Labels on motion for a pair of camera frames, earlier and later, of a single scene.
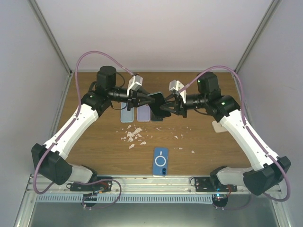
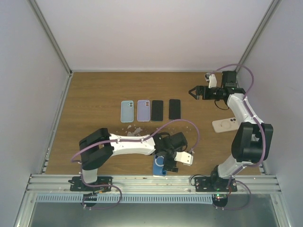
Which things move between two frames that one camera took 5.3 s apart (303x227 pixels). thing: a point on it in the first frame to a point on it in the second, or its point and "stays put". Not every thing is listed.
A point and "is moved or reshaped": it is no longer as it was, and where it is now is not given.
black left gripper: [133, 96] to [167, 163]
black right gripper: [180, 109] to [202, 90]
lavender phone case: [143, 113] stays put
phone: [157, 114] is moved or reshaped
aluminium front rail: [178, 185] stays put
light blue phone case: [126, 116] stays put
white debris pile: [131, 135] stays put
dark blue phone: [160, 162] stays put
